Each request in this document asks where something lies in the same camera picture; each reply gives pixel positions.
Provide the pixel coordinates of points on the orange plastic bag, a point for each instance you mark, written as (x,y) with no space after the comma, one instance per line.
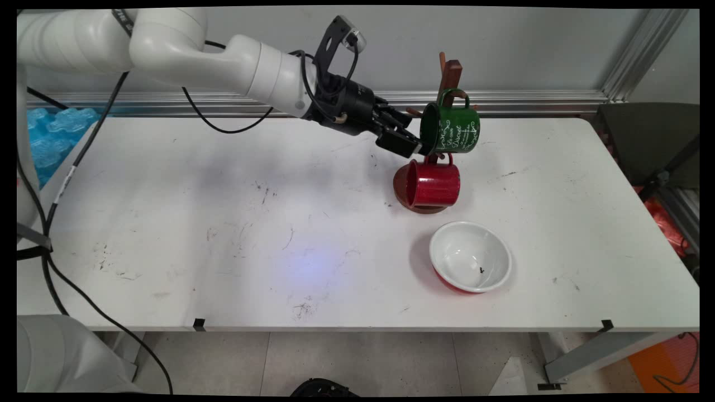
(667,223)

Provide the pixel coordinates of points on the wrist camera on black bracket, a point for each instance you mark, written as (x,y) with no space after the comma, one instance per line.
(335,33)

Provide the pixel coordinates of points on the brown wooden mug tree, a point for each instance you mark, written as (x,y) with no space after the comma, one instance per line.
(450,72)

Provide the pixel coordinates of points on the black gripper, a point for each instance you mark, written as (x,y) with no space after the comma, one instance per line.
(352,109)

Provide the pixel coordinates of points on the black round floor object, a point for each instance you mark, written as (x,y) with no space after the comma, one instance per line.
(321,388)

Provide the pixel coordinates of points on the red enamel mug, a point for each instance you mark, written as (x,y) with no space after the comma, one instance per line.
(433,183)

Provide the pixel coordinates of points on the white bowl red outside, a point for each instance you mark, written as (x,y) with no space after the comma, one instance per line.
(469,254)

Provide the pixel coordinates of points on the orange floor mat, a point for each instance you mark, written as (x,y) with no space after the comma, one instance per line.
(665,363)

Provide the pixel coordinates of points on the horizontal aluminium frame rail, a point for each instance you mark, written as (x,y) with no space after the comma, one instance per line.
(530,103)

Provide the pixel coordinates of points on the slanted aluminium frame post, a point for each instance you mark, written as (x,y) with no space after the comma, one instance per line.
(642,53)

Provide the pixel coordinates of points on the blue bubble wrap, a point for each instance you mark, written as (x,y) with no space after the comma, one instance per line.
(56,131)

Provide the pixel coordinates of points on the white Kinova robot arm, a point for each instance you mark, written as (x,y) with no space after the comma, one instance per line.
(167,39)

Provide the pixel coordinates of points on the black table edge clip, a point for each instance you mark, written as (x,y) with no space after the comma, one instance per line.
(607,326)
(199,324)

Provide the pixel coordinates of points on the green enamel mug white lettering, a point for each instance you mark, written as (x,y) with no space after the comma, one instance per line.
(452,125)

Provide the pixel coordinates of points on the grey metal table leg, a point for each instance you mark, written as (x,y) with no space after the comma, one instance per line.
(597,354)

